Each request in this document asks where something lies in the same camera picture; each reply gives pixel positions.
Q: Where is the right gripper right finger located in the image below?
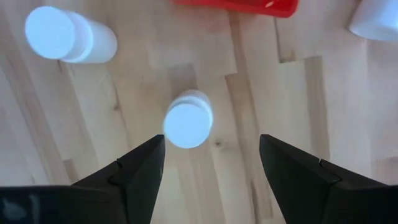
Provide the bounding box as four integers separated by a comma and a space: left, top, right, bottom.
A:
259, 134, 398, 224

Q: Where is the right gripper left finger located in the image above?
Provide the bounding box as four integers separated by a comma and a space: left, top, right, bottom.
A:
0, 134, 166, 224

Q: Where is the white plastic pill bottle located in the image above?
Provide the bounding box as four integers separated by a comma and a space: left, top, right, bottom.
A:
348, 0, 398, 42
24, 5, 118, 65
162, 89, 215, 149

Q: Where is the red plastic basket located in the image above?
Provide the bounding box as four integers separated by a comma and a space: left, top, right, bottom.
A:
170, 0, 300, 19

